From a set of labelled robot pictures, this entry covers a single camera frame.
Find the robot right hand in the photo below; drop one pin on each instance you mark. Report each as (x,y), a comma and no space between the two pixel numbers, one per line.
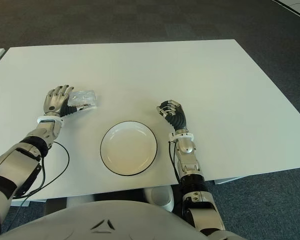
(177,117)

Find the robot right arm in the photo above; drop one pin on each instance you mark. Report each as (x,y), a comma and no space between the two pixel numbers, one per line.
(188,160)

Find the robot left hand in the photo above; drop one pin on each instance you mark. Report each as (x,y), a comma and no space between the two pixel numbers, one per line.
(55,102)

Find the clear water bottle blue cap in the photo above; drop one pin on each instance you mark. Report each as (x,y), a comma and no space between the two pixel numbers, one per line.
(85,97)

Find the grey robot torso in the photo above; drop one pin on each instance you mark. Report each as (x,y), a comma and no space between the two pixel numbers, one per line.
(115,217)

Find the white plate black rim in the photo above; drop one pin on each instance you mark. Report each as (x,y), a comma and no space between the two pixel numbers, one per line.
(128,150)

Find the white table pedestal base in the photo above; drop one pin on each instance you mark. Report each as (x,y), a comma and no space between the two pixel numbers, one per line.
(162,197)

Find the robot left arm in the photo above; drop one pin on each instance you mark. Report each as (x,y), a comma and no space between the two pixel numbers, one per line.
(15,160)

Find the white table support beam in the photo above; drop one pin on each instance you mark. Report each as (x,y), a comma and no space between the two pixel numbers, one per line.
(227,179)

